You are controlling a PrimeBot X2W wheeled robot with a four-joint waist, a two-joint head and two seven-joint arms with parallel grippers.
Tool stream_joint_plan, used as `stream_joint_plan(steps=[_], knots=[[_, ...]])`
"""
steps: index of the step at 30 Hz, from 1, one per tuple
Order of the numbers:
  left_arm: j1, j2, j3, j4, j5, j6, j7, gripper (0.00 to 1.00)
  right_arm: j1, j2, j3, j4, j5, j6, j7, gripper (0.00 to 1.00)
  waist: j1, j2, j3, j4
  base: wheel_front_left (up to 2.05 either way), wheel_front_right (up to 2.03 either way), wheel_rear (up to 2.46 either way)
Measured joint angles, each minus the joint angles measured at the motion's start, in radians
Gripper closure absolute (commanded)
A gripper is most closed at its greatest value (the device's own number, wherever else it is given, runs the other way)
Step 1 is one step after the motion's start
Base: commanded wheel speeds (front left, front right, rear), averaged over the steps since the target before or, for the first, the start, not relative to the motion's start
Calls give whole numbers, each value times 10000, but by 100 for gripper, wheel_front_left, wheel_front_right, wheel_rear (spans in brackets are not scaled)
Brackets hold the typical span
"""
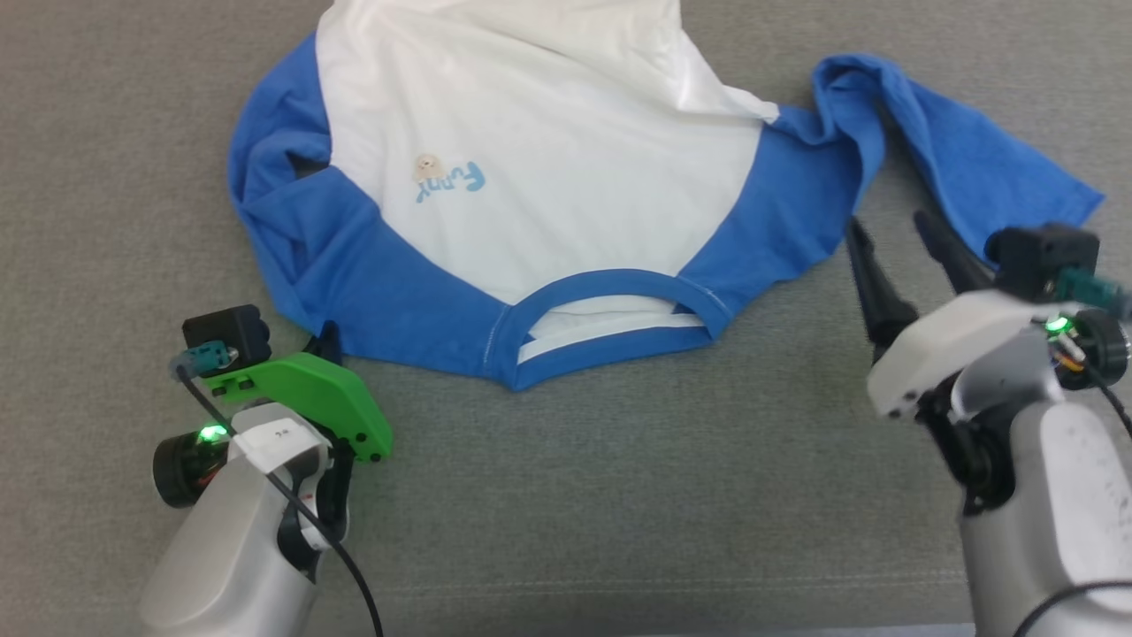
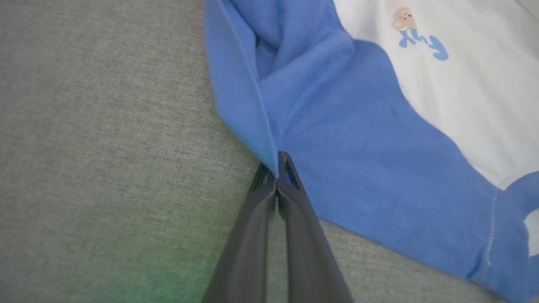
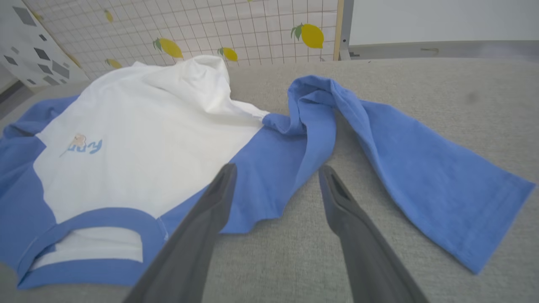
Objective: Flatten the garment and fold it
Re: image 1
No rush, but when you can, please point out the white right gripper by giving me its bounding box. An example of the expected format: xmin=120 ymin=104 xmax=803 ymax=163
xmin=845 ymin=211 xmax=1067 ymax=422

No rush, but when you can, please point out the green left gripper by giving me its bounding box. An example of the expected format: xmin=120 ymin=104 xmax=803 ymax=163
xmin=203 ymin=319 xmax=394 ymax=465

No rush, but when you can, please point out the blue and white t-shirt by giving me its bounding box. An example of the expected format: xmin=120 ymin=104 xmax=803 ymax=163
xmin=227 ymin=0 xmax=1106 ymax=393

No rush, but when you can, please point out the white left cable label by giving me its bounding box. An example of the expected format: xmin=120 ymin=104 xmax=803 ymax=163
xmin=232 ymin=421 xmax=326 ymax=472

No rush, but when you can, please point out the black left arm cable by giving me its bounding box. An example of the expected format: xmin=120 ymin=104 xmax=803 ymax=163
xmin=175 ymin=365 xmax=385 ymax=637

